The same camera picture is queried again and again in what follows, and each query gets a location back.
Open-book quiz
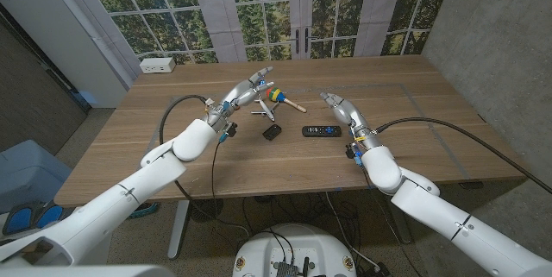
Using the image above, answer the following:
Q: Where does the round black floor fan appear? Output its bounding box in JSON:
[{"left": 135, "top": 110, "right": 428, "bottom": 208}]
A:
[{"left": 189, "top": 198, "right": 224, "bottom": 224}]

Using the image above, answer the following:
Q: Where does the colourful striped wooden maraca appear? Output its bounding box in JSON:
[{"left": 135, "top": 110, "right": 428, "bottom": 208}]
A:
[{"left": 265, "top": 85, "right": 308, "bottom": 114}]

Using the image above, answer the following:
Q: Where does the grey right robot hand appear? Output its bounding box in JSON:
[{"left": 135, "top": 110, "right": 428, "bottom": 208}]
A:
[{"left": 319, "top": 91, "right": 383, "bottom": 149}]

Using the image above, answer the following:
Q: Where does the white robot torso base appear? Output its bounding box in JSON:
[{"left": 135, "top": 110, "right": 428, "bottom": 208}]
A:
[{"left": 232, "top": 223, "right": 357, "bottom": 277}]

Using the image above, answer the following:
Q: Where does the white toy airplane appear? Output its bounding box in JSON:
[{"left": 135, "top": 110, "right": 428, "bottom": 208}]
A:
[{"left": 250, "top": 93, "right": 280, "bottom": 123}]

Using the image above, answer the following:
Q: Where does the black TV remote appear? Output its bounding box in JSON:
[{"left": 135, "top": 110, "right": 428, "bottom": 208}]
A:
[{"left": 301, "top": 125, "right": 342, "bottom": 138}]

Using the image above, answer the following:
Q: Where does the white power outlet box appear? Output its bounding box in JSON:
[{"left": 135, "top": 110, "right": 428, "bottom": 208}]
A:
[{"left": 139, "top": 56, "right": 177, "bottom": 74}]

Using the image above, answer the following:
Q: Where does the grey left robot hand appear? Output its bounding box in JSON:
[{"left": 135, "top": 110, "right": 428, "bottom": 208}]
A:
[{"left": 204, "top": 66, "right": 276, "bottom": 134}]

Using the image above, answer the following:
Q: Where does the black remote battery cover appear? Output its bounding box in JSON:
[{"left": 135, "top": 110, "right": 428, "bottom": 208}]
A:
[{"left": 262, "top": 123, "right": 283, "bottom": 142}]

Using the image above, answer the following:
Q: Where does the white table leg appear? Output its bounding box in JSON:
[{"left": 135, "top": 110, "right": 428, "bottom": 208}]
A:
[{"left": 166, "top": 199, "right": 191, "bottom": 261}]

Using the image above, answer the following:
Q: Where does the blue foot pedal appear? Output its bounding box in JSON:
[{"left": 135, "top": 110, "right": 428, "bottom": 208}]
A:
[{"left": 2, "top": 201, "right": 66, "bottom": 237}]

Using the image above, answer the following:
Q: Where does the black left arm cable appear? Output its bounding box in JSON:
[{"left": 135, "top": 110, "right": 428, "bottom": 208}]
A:
[{"left": 158, "top": 94, "right": 251, "bottom": 237}]

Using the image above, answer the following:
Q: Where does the teal shoe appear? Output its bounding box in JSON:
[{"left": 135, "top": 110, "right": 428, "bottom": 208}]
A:
[{"left": 129, "top": 201, "right": 159, "bottom": 220}]

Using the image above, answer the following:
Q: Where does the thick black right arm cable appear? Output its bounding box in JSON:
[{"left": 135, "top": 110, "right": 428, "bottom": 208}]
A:
[{"left": 374, "top": 116, "right": 552, "bottom": 195}]

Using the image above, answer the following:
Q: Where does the blue-grey padded seat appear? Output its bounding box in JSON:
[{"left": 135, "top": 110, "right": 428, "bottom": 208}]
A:
[{"left": 0, "top": 139, "right": 73, "bottom": 214}]

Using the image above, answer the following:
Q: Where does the printed window forest backdrop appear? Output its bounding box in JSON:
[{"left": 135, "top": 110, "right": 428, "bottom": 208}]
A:
[{"left": 77, "top": 0, "right": 458, "bottom": 65}]

